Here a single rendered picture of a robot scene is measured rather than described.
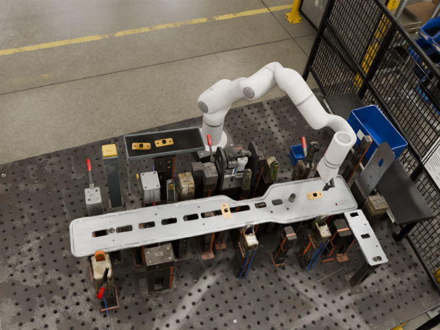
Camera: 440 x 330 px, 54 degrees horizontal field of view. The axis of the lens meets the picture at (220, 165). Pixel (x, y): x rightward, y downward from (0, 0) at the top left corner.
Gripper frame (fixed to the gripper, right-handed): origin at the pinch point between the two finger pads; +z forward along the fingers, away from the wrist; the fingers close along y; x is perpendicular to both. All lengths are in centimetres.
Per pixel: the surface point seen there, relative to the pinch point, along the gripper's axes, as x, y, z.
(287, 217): -18.5, 9.0, 12.2
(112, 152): -94, -32, -4
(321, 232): -7.4, 22.2, 7.7
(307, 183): -0.9, -7.5, 12.1
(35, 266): -138, -5, 42
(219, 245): -47, 2, 42
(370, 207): 23.4, 14.2, 9.0
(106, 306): -107, 24, 36
